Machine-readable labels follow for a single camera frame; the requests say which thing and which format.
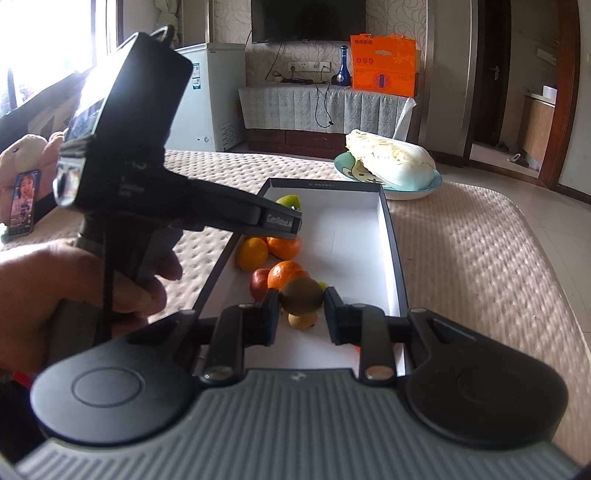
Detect white chest freezer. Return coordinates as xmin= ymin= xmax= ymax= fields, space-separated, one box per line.
xmin=173 ymin=42 xmax=247 ymax=152

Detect black wall television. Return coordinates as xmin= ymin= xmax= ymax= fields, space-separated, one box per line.
xmin=250 ymin=0 xmax=368 ymax=44

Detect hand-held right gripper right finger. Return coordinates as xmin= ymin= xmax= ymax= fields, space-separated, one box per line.
xmin=324 ymin=286 xmax=481 ymax=384

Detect napa cabbage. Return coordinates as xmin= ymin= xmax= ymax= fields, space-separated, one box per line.
xmin=346 ymin=129 xmax=437 ymax=191

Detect red apple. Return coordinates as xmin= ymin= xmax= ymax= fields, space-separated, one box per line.
xmin=250 ymin=268 xmax=273 ymax=302

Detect grey slippers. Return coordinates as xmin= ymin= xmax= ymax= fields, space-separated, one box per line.
xmin=496 ymin=143 xmax=529 ymax=168

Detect brown wooden door frame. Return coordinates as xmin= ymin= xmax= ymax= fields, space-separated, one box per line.
xmin=538 ymin=0 xmax=583 ymax=190

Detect smartphone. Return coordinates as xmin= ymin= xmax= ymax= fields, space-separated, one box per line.
xmin=9 ymin=170 xmax=41 ymax=237

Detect dark wooden door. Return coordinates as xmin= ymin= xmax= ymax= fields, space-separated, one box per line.
xmin=475 ymin=0 xmax=513 ymax=148

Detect window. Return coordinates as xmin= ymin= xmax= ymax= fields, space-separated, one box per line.
xmin=0 ymin=0 xmax=116 ymax=116

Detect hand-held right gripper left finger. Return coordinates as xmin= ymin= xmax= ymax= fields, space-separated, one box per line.
xmin=124 ymin=288 xmax=281 ymax=386

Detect blue cartoon plate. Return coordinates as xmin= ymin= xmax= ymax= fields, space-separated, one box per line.
xmin=334 ymin=152 xmax=444 ymax=201

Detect tied curtain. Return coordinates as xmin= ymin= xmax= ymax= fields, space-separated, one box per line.
xmin=154 ymin=0 xmax=185 ymax=47

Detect brown kiwi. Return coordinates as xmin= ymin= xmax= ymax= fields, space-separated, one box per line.
xmin=281 ymin=277 xmax=325 ymax=315

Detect yellow-brown pear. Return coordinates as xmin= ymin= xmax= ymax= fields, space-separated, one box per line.
xmin=287 ymin=310 xmax=319 ymax=330

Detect orange gift box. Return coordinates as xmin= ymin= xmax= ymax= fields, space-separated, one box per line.
xmin=349 ymin=34 xmax=417 ymax=97

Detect wooden kitchen cabinet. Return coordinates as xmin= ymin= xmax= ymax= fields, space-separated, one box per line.
xmin=517 ymin=92 xmax=555 ymax=162

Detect person's left hand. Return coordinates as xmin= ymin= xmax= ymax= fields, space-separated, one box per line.
xmin=0 ymin=240 xmax=184 ymax=378

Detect yellow orange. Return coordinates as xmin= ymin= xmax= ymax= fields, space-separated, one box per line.
xmin=235 ymin=237 xmax=269 ymax=271

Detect dark grey cardboard box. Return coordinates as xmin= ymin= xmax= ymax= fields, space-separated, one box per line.
xmin=191 ymin=178 xmax=411 ymax=370

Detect black hanging cable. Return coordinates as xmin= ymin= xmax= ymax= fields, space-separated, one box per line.
xmin=315 ymin=83 xmax=335 ymax=127

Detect blue glass bottle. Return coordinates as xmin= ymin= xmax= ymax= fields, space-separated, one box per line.
xmin=336 ymin=45 xmax=352 ymax=88

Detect lace-covered television cabinet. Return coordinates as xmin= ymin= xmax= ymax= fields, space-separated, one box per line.
xmin=238 ymin=83 xmax=416 ymax=148

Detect pink plush toy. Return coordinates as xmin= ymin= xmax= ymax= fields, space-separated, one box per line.
xmin=0 ymin=131 xmax=65 ymax=232

